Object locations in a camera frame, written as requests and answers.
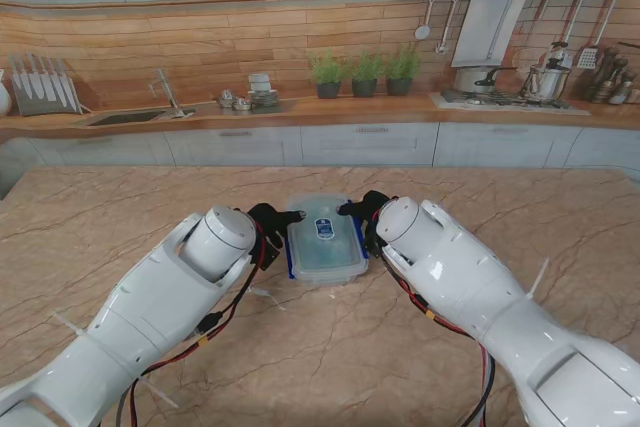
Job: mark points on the clear plastic crate blue strips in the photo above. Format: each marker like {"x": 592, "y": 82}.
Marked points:
{"x": 325, "y": 279}

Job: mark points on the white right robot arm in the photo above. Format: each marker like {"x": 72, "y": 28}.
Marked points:
{"x": 500, "y": 307}

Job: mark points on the white lower kitchen cabinets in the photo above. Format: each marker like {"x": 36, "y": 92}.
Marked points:
{"x": 370, "y": 144}

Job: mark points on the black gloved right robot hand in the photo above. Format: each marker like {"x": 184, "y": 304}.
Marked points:
{"x": 370, "y": 207}

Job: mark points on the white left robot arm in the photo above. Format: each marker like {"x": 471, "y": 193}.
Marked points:
{"x": 140, "y": 317}

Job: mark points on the small silver bowls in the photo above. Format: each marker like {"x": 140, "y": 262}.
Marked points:
{"x": 235, "y": 101}

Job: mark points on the hanging steel utensil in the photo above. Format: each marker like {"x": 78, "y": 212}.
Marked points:
{"x": 440, "y": 47}

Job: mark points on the small white plastic scrap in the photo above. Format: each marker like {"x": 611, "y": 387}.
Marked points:
{"x": 265, "y": 293}

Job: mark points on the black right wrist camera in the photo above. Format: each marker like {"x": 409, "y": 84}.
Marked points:
{"x": 374, "y": 242}

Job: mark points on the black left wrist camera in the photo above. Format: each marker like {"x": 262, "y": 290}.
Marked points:
{"x": 267, "y": 252}

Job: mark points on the clear plastic crate lid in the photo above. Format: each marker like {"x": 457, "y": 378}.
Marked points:
{"x": 325, "y": 239}

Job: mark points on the white jug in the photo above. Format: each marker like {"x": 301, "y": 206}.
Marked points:
{"x": 4, "y": 97}

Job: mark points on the hanging steel grater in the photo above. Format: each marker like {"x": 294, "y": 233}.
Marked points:
{"x": 588, "y": 58}

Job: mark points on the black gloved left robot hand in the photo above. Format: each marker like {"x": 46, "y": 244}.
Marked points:
{"x": 270, "y": 222}

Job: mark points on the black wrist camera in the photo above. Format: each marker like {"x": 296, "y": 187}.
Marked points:
{"x": 374, "y": 242}
{"x": 267, "y": 252}

